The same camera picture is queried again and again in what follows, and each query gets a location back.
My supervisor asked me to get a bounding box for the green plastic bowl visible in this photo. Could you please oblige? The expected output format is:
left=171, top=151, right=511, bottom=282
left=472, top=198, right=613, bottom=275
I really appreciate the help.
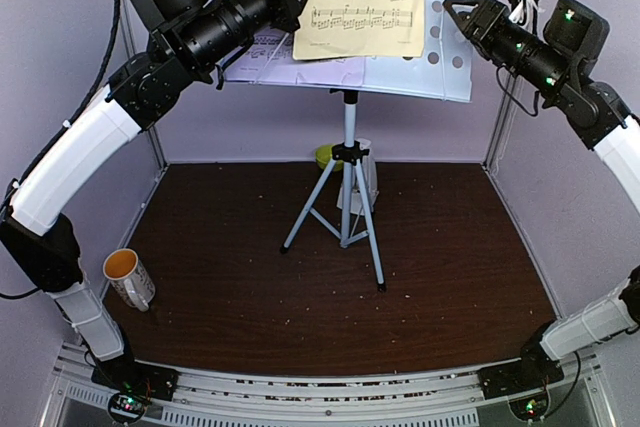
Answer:
left=315, top=144, right=343, bottom=172

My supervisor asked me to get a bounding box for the yellow sheet music page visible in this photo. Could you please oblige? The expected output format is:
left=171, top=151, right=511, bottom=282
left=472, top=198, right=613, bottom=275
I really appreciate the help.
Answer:
left=293, top=0, right=425, bottom=61

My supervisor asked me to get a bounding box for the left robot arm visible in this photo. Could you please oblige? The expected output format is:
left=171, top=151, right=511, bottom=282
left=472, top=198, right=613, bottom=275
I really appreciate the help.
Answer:
left=1, top=0, right=308, bottom=398

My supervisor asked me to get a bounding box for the right aluminium corner post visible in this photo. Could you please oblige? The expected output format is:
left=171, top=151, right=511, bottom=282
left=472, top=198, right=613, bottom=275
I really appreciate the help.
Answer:
left=482, top=0, right=546, bottom=171

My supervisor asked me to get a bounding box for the white perforated music stand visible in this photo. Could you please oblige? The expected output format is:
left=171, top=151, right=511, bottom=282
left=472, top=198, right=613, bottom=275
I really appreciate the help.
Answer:
left=280, top=0, right=472, bottom=291

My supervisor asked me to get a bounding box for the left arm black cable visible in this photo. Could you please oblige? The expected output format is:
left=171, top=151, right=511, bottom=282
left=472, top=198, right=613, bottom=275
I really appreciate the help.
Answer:
left=0, top=0, right=139, bottom=298

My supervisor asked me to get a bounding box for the patterned ceramic mug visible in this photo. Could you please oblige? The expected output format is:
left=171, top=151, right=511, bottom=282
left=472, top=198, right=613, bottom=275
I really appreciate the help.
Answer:
left=103, top=248, right=156, bottom=312

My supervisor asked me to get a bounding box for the purple sheet music page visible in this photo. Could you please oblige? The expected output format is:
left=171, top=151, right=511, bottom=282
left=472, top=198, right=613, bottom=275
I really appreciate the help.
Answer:
left=225, top=28, right=365, bottom=87

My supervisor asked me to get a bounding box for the aluminium corner post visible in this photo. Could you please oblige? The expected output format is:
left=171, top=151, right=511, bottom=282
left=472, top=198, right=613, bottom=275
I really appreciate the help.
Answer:
left=482, top=0, right=546, bottom=171
left=117, top=0, right=168, bottom=172

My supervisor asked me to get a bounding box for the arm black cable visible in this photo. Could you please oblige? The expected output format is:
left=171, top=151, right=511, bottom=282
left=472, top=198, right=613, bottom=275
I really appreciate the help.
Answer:
left=0, top=0, right=139, bottom=298
left=497, top=66, right=544, bottom=118

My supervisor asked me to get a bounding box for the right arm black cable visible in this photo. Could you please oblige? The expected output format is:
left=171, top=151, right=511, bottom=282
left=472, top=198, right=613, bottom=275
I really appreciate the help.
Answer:
left=497, top=66, right=544, bottom=118

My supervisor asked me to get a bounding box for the metal front base rail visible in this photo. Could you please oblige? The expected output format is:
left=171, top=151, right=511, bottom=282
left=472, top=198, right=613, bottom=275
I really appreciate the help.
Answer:
left=38, top=346, right=617, bottom=426

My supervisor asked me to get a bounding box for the left aluminium corner post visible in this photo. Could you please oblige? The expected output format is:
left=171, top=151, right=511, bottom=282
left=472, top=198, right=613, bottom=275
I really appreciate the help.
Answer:
left=117, top=0, right=168, bottom=172

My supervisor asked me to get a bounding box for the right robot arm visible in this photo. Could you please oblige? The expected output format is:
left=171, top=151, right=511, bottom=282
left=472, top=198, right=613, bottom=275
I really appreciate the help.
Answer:
left=443, top=0, right=639, bottom=398

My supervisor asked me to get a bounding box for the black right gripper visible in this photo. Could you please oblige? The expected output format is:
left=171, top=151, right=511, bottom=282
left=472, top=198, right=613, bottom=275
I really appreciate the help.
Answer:
left=443, top=0, right=571, bottom=97

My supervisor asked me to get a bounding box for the white metronome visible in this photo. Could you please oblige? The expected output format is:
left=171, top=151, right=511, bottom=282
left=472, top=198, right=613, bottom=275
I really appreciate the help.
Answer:
left=350, top=138, right=379, bottom=215

